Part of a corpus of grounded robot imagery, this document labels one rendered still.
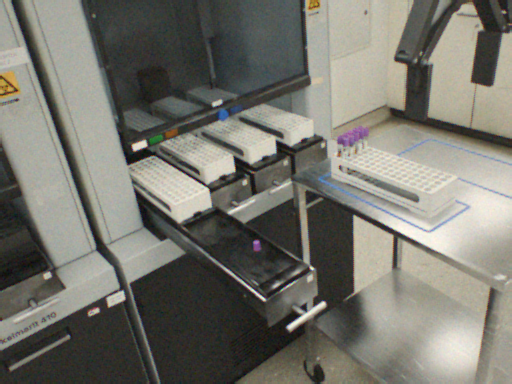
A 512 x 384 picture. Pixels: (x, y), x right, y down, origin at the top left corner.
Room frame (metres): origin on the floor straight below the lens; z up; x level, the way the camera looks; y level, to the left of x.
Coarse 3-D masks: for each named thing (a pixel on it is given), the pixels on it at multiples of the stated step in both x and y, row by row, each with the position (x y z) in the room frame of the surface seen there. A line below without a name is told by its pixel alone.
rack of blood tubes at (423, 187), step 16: (336, 160) 1.10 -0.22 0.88; (352, 160) 1.09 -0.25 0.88; (368, 160) 1.07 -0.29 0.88; (384, 160) 1.06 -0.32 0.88; (400, 160) 1.06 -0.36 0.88; (336, 176) 1.10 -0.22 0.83; (352, 176) 1.07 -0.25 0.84; (368, 176) 1.06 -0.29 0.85; (384, 176) 0.98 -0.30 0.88; (400, 176) 0.97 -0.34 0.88; (416, 176) 0.97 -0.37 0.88; (432, 176) 0.96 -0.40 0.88; (448, 176) 0.95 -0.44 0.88; (384, 192) 0.98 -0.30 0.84; (400, 192) 0.99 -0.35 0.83; (416, 192) 0.91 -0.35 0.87; (432, 192) 0.89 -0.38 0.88; (448, 192) 0.92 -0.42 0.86; (416, 208) 0.91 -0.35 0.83; (432, 208) 0.88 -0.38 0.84
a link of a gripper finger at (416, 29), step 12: (420, 0) 0.56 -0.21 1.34; (432, 0) 0.55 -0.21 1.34; (420, 12) 0.55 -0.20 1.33; (432, 12) 0.55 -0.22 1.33; (408, 24) 0.56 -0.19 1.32; (420, 24) 0.55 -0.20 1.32; (408, 36) 0.55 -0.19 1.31; (420, 36) 0.54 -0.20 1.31; (408, 48) 0.55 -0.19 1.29; (420, 48) 0.54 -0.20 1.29; (396, 60) 0.55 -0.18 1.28; (408, 60) 0.54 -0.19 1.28
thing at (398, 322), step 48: (384, 144) 1.27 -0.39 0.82; (432, 144) 1.23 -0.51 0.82; (336, 192) 1.04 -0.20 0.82; (480, 192) 0.96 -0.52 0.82; (432, 240) 0.80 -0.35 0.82; (480, 240) 0.78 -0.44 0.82; (384, 288) 1.26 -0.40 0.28; (432, 288) 1.23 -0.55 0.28; (336, 336) 1.08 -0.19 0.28; (384, 336) 1.06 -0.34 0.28; (432, 336) 1.03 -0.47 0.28; (480, 336) 1.01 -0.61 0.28
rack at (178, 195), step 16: (144, 160) 1.28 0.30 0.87; (160, 160) 1.26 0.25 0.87; (144, 176) 1.18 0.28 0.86; (160, 176) 1.18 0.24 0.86; (176, 176) 1.15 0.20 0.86; (144, 192) 1.16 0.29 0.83; (160, 192) 1.08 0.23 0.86; (176, 192) 1.07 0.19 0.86; (192, 192) 1.06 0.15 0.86; (208, 192) 1.06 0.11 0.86; (176, 208) 1.01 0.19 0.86; (192, 208) 1.03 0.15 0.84
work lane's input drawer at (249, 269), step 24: (144, 216) 1.14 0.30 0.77; (168, 216) 1.04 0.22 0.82; (216, 216) 1.03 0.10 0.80; (192, 240) 0.94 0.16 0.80; (216, 240) 0.93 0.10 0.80; (240, 240) 0.92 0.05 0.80; (264, 240) 0.89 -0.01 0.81; (216, 264) 0.84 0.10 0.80; (240, 264) 0.83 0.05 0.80; (264, 264) 0.82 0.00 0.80; (288, 264) 0.81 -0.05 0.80; (240, 288) 0.77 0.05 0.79; (264, 288) 0.73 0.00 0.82; (288, 288) 0.74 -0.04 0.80; (312, 288) 0.77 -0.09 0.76; (264, 312) 0.71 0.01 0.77; (288, 312) 0.73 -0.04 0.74; (312, 312) 0.71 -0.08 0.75
